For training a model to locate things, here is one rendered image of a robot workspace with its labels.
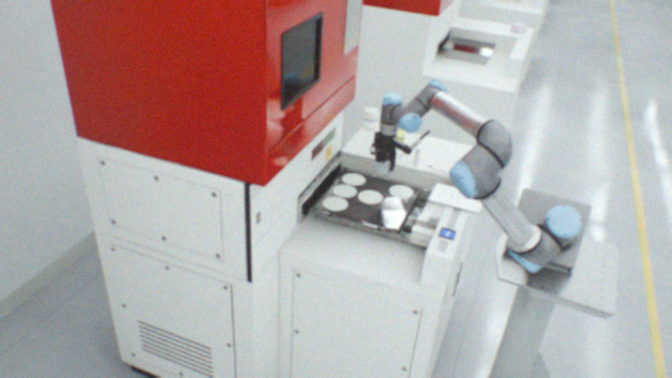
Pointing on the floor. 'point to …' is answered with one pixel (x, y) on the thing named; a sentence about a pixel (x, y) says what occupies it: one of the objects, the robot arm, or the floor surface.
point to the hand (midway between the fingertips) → (387, 175)
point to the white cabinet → (358, 323)
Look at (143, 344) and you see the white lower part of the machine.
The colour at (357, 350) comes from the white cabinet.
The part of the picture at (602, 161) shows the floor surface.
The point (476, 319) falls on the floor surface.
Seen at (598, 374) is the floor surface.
